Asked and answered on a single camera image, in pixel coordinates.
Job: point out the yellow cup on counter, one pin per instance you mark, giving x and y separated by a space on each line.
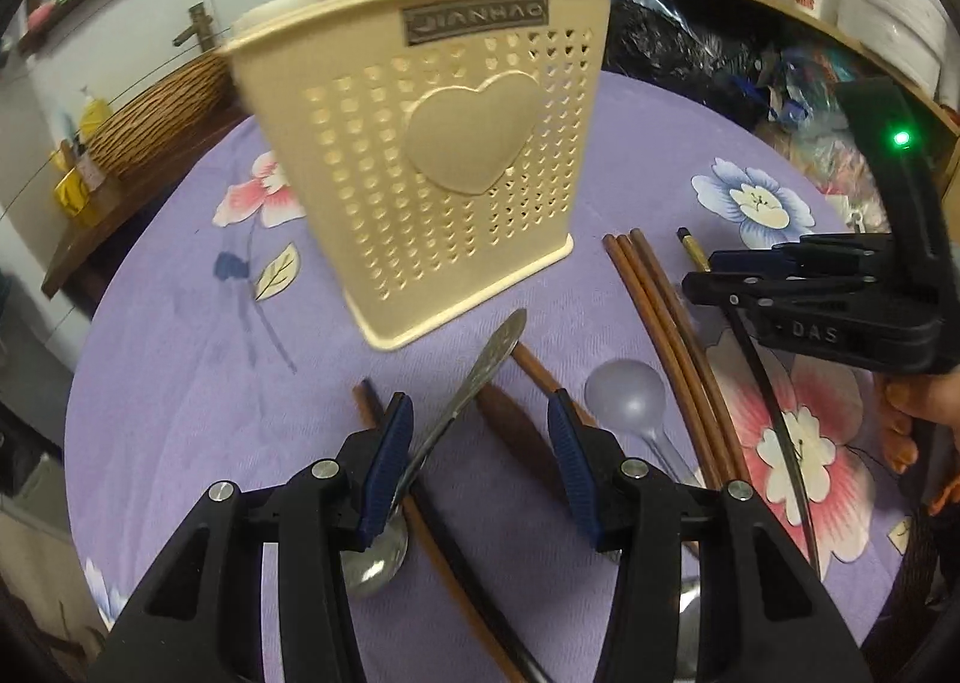
72 193

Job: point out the right hand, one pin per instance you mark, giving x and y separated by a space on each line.
903 400

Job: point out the black gold-tipped chopstick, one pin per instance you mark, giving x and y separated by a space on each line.
778 437

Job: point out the stack of white bowls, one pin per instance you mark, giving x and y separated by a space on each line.
911 35

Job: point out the purple floral tablecloth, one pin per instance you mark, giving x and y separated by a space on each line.
185 380

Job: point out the cream plastic cutlery holder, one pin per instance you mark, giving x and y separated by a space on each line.
435 145

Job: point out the wooden counter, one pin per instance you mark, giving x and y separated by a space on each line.
94 244

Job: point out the brown wooden chopstick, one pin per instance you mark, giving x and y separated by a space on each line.
721 425
704 411
692 402

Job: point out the yellow soap bottle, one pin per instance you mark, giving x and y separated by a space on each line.
95 113

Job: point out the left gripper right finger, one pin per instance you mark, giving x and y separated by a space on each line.
764 616

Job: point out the steel spoon patterned handle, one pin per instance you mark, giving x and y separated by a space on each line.
366 573

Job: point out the colourful snack bags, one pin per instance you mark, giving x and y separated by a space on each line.
805 124

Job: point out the woven basket sink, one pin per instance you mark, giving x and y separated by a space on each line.
148 124

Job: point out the black plastic bag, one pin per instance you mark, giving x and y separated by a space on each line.
654 42

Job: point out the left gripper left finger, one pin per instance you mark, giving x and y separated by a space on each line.
195 615

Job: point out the bamboo faucet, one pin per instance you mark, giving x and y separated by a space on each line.
200 28

